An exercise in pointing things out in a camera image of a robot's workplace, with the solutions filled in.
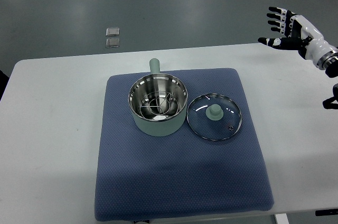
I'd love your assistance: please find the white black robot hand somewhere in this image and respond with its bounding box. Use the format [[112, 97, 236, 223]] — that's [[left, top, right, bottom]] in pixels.
[[258, 7, 337, 78]]

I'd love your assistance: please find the glass lid green knob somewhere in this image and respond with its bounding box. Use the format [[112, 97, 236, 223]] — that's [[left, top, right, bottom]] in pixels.
[[186, 93, 242, 141]]

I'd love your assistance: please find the mint green steel pot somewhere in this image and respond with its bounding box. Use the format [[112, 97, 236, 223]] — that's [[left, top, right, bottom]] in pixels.
[[128, 58, 188, 137]]

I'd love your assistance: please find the black table control panel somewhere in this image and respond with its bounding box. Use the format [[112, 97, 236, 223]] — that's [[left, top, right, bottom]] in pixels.
[[315, 209, 338, 217]]

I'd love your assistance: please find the upper metal floor plate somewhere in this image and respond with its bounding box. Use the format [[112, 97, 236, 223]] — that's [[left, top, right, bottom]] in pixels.
[[106, 27, 120, 37]]

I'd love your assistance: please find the blue textured cushion mat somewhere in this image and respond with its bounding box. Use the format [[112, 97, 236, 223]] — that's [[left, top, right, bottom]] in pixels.
[[95, 68, 274, 221]]

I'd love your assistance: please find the person in black clothing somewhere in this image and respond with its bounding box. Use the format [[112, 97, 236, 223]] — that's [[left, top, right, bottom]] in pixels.
[[0, 71, 9, 99]]

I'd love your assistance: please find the wire steaming rack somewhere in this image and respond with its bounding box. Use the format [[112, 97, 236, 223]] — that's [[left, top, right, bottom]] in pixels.
[[137, 91, 179, 120]]

